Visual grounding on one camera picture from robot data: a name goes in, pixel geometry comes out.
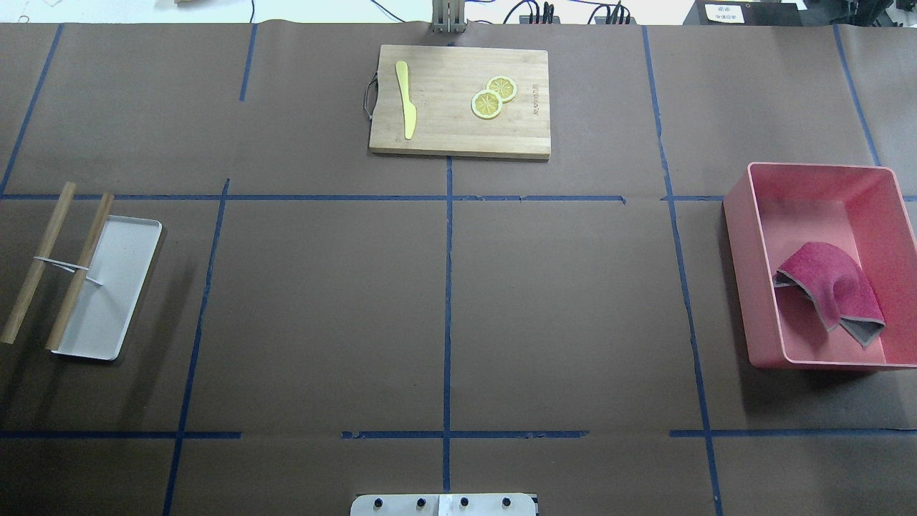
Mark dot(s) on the pink cleaning cloth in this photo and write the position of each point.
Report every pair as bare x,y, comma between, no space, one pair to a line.
837,287

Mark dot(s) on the pink plastic bin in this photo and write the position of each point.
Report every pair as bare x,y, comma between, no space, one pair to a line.
775,209

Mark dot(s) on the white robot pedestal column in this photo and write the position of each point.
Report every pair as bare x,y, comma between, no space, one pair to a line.
493,503

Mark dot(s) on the aluminium frame post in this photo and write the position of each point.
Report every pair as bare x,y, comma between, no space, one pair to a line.
449,16

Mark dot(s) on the bamboo cutting board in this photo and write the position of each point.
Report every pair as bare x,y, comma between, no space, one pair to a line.
443,81

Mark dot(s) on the yellow plastic knife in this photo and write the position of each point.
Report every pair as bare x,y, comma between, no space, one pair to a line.
403,77

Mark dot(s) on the white rack tray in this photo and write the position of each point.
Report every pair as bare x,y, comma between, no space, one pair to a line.
114,282

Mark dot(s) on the lemon slice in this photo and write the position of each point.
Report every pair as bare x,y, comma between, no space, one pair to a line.
503,86
486,104

